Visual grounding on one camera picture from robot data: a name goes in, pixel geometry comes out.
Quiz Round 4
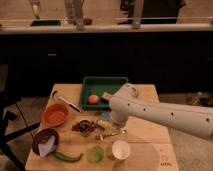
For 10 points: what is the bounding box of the white folded paper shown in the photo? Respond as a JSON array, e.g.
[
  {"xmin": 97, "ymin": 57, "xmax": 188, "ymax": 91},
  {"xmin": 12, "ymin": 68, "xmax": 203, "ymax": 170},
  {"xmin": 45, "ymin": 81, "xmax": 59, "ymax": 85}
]
[{"xmin": 38, "ymin": 136, "xmax": 56, "ymax": 157}]

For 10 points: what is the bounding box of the orange red bowl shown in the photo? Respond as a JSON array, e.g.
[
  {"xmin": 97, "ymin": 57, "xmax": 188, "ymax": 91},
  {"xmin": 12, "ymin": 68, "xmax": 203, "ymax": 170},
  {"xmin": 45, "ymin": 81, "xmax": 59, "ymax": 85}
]
[{"xmin": 42, "ymin": 103, "xmax": 69, "ymax": 127}]

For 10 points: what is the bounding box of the orange fruit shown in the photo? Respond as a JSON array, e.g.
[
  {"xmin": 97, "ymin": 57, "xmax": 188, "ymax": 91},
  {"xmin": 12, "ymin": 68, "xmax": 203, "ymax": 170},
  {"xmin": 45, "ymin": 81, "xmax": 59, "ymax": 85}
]
[{"xmin": 88, "ymin": 94, "xmax": 100, "ymax": 105}]

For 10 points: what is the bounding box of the white cup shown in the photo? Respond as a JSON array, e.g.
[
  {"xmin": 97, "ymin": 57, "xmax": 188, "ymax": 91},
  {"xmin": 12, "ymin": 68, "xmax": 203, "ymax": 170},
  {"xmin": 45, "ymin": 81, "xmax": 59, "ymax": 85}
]
[{"xmin": 112, "ymin": 140, "xmax": 131, "ymax": 160}]

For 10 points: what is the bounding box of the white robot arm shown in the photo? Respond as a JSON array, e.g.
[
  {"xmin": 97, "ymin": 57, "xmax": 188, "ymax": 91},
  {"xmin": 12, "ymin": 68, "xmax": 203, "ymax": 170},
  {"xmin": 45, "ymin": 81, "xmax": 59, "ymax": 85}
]
[{"xmin": 109, "ymin": 83, "xmax": 213, "ymax": 142}]

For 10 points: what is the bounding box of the black office chair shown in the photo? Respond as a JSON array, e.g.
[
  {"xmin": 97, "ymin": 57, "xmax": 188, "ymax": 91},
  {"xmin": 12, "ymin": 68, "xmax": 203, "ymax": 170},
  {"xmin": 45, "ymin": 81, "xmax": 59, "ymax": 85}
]
[{"xmin": 0, "ymin": 64, "xmax": 42, "ymax": 171}]

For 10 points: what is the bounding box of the green plastic tray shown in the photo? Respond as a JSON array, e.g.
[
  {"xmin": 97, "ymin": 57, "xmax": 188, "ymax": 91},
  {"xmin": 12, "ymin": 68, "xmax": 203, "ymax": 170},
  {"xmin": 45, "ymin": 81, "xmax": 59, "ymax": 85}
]
[{"xmin": 79, "ymin": 76, "xmax": 128, "ymax": 110}]

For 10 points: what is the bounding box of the dark maroon bowl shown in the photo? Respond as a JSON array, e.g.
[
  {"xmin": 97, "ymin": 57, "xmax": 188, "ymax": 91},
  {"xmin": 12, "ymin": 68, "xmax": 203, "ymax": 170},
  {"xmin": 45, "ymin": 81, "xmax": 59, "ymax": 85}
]
[{"xmin": 32, "ymin": 128, "xmax": 59, "ymax": 156}]

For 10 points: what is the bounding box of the blue sponge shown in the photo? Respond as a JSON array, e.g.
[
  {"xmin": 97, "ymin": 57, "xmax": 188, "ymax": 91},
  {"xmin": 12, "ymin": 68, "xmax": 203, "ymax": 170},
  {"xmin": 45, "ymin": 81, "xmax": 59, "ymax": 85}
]
[{"xmin": 99, "ymin": 112, "xmax": 110, "ymax": 121}]

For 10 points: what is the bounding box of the green chili pepper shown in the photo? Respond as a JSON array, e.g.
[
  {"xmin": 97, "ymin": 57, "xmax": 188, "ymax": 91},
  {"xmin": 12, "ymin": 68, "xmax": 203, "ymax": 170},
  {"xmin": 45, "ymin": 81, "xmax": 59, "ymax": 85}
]
[{"xmin": 53, "ymin": 151, "xmax": 83, "ymax": 163}]

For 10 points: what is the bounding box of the brown sponge block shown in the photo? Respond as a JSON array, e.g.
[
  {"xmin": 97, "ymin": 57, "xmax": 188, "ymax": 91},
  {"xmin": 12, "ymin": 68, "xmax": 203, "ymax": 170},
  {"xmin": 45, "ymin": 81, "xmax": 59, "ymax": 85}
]
[{"xmin": 101, "ymin": 92, "xmax": 112, "ymax": 102}]

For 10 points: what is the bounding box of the green cup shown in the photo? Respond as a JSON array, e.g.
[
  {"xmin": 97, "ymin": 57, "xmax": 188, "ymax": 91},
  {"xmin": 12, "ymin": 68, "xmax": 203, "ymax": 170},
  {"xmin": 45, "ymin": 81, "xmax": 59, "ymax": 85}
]
[{"xmin": 87, "ymin": 146, "xmax": 104, "ymax": 163}]

